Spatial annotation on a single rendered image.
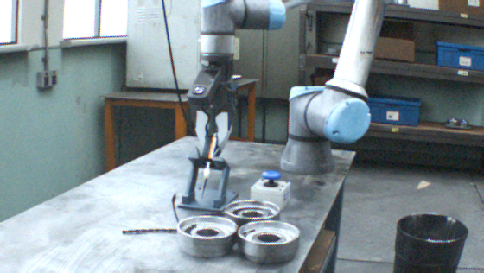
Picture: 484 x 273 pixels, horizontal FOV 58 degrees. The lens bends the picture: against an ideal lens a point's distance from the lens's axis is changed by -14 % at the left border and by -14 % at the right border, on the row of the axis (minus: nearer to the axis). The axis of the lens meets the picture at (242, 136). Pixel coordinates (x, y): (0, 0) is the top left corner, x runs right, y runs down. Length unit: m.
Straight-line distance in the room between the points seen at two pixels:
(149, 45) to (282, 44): 1.77
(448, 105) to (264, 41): 1.92
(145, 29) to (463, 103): 3.07
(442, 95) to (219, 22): 3.92
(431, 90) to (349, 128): 3.63
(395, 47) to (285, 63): 1.11
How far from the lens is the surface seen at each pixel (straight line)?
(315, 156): 1.35
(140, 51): 3.29
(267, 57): 4.73
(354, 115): 1.22
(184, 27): 3.14
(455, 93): 4.85
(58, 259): 0.85
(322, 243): 1.54
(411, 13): 4.21
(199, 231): 0.89
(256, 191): 1.07
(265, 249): 0.81
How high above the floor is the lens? 1.17
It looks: 12 degrees down
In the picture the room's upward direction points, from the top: 1 degrees clockwise
